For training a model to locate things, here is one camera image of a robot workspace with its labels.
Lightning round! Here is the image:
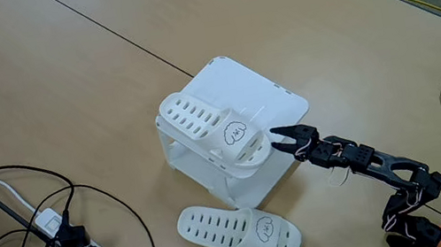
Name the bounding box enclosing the white two-tier shoe rack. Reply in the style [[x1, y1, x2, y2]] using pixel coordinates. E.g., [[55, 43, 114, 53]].
[[146, 42, 326, 223]]

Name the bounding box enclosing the white slipper with dog print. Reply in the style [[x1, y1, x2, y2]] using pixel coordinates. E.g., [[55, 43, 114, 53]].
[[156, 77, 276, 183], [173, 189, 305, 247]]

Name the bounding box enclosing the black power plug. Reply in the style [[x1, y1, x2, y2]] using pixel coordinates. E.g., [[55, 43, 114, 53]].
[[54, 220, 92, 247]]

